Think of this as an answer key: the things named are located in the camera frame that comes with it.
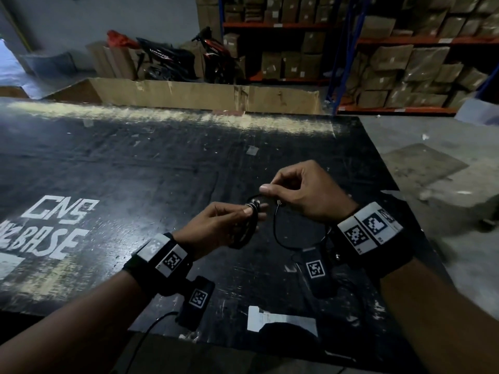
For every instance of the stack of brown cardboard boxes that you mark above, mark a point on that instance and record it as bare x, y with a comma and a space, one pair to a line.
292, 54

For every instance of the white paper label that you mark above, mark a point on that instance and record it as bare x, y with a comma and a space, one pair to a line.
273, 318

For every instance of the person's left forearm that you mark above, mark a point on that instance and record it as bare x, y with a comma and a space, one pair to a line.
74, 327

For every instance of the leaning flat cardboard sheets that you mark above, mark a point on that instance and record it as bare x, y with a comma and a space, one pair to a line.
111, 60

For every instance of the pile of wrapped cardboard boxes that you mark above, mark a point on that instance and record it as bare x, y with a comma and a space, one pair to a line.
421, 70

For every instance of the person's right forearm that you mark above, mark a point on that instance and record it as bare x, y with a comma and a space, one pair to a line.
440, 319

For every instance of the small clear tape piece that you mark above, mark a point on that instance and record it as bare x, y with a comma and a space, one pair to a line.
252, 150

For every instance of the black wrist camera with tag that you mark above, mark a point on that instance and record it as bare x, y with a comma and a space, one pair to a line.
316, 270
197, 301

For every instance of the person's left thumb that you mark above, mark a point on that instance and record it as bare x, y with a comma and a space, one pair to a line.
239, 209

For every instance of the large open cardboard box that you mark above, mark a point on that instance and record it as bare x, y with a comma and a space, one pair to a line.
187, 95

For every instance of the person's right hand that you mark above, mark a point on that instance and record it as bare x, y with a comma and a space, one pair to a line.
315, 194

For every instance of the person's right thumb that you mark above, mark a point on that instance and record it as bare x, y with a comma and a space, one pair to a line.
278, 189

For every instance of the black wristband with marker tags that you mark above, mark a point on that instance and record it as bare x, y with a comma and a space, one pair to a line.
370, 237
160, 260

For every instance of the red bag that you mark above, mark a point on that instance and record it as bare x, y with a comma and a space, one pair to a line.
119, 39

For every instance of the person's left hand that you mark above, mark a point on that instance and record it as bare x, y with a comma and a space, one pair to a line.
212, 229

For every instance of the grey flat floor sheet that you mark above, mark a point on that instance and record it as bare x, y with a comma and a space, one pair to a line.
423, 165

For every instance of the blue and orange metal rack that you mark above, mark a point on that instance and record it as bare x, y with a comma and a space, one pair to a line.
405, 40
280, 25

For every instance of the black and red motorcycle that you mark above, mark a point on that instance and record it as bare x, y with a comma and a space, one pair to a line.
183, 60

